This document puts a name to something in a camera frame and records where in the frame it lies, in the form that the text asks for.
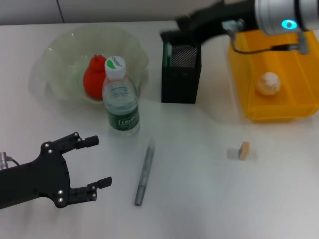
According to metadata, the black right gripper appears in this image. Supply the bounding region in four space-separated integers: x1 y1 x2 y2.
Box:
160 0 260 45

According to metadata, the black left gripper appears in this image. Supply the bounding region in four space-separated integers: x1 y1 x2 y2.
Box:
0 132 113 209

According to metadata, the green utility knife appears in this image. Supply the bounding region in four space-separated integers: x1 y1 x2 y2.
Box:
163 42 174 68

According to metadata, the grey pen with clear cap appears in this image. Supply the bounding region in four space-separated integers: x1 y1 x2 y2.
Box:
134 138 156 207

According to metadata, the clear water bottle green label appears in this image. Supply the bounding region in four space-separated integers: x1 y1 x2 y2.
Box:
102 56 141 136

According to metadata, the white paper ball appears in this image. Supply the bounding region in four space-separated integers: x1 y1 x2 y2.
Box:
256 72 282 96

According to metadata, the black mesh pen holder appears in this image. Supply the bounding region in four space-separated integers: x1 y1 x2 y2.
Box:
161 41 202 104

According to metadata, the red-orange fruit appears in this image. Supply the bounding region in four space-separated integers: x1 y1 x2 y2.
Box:
83 54 108 101

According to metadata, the translucent wavy glass fruit plate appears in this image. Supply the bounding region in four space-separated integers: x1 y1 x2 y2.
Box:
37 24 150 104

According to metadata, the beige eraser with barcode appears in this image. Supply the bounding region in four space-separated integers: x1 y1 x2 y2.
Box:
239 141 251 161

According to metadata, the yellow plastic storage bin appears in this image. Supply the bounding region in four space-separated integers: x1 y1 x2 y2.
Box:
228 31 319 122

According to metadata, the grey right arm cable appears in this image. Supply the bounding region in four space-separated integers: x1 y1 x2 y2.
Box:
221 19 310 55

